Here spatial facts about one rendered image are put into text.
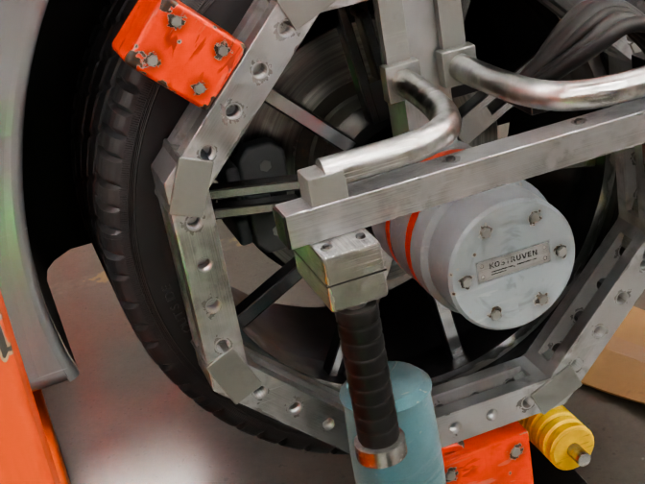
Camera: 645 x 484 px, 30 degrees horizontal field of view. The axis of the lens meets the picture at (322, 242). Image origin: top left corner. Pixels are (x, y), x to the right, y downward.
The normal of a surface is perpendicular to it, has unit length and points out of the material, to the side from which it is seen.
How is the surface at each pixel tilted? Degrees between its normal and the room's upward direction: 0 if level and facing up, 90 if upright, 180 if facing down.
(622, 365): 1
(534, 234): 90
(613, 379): 3
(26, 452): 90
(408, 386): 0
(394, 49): 90
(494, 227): 90
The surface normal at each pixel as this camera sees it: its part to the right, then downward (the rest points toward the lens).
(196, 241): 0.33, 0.35
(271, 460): -0.16, -0.90
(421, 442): 0.61, 0.20
